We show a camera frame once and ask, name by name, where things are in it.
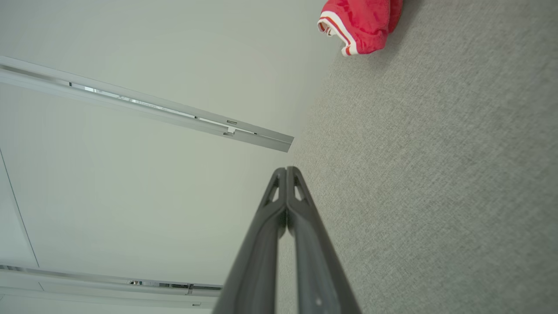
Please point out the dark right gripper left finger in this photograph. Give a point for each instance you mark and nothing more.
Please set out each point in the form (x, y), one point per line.
(253, 270)

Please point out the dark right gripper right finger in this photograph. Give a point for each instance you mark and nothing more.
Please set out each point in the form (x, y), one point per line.
(318, 279)

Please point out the grey partition post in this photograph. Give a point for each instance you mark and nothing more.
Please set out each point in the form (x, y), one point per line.
(174, 121)

